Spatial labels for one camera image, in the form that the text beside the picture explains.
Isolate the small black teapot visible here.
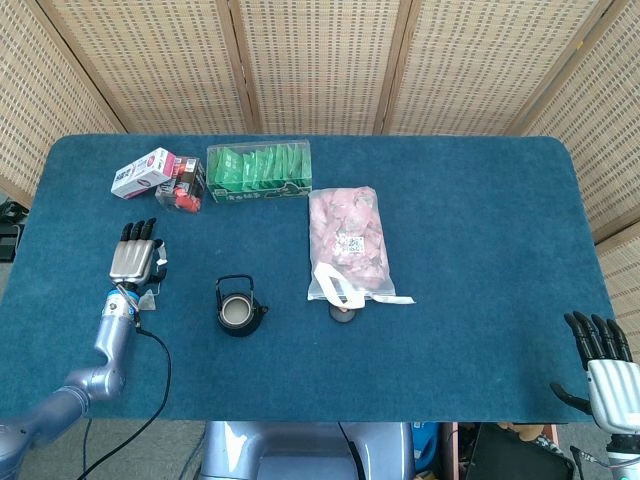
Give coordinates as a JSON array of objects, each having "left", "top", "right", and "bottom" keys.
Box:
[{"left": 214, "top": 274, "right": 270, "bottom": 338}]

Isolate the black flat case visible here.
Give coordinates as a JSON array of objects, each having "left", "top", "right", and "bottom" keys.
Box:
[{"left": 459, "top": 423, "right": 576, "bottom": 480}]

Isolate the black equipment on floor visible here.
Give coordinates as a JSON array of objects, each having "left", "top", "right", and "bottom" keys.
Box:
[{"left": 0, "top": 197, "right": 26, "bottom": 262}]

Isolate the white and pink carton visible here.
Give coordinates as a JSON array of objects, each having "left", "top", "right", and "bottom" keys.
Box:
[{"left": 109, "top": 147, "right": 177, "bottom": 200}]

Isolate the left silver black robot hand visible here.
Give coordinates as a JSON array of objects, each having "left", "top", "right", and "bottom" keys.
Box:
[{"left": 108, "top": 218, "right": 169, "bottom": 297}]

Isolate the clear box of green tea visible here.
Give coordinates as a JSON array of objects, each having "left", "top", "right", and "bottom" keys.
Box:
[{"left": 206, "top": 139, "right": 314, "bottom": 204}]

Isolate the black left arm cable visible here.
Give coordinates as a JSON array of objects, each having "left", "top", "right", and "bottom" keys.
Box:
[{"left": 79, "top": 324, "right": 172, "bottom": 480}]

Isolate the pyramid tea bag with string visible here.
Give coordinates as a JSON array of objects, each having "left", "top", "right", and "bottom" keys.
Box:
[{"left": 135, "top": 240, "right": 169, "bottom": 312}]

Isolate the blue table mat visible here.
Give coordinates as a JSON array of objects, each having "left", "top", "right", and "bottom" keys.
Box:
[{"left": 0, "top": 133, "right": 617, "bottom": 426}]

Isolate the woven folding screen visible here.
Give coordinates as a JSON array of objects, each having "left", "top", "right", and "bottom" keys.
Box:
[{"left": 0, "top": 0, "right": 640, "bottom": 346}]

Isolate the thin right arm cable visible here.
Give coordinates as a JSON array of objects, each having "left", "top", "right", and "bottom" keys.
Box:
[{"left": 569, "top": 446, "right": 614, "bottom": 471}]

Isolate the silver blue robot torso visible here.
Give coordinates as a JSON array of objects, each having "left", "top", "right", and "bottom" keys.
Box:
[{"left": 199, "top": 421, "right": 416, "bottom": 480}]

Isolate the plastic bag of pink packets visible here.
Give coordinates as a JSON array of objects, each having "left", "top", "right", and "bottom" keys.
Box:
[{"left": 306, "top": 186, "right": 415, "bottom": 309}]

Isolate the clear box of red packets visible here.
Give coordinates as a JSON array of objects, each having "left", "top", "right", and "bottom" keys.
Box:
[{"left": 154, "top": 155, "right": 207, "bottom": 214}]

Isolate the blue plastic item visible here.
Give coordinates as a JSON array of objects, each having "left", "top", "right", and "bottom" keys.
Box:
[{"left": 412, "top": 422, "right": 440, "bottom": 474}]

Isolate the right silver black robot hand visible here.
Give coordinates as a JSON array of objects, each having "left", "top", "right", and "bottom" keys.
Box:
[{"left": 549, "top": 310, "right": 640, "bottom": 437}]

